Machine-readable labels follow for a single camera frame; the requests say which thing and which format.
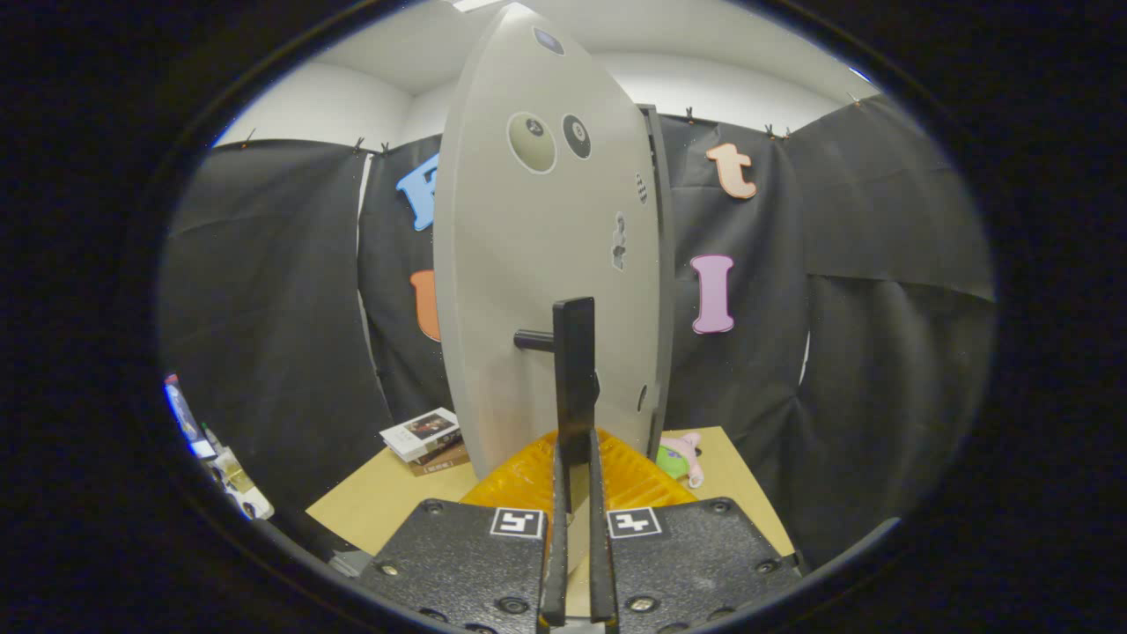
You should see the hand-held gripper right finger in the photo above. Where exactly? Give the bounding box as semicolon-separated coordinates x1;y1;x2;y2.
586;429;802;634

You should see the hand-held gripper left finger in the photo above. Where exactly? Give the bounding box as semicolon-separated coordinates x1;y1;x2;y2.
357;429;573;634

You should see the black door handle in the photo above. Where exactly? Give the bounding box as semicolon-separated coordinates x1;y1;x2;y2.
513;297;601;468

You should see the light grey shoe cabinet door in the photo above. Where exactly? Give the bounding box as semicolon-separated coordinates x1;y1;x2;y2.
433;3;674;481

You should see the brown book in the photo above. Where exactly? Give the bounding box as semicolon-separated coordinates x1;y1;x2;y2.
409;443;470;476

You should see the green and pink plush toy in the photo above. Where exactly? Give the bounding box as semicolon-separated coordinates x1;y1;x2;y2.
656;431;705;490

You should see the white book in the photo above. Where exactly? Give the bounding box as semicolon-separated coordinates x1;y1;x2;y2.
380;407;463;463

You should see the black backdrop cloth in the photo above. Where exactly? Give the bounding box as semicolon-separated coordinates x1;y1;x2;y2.
158;92;996;564

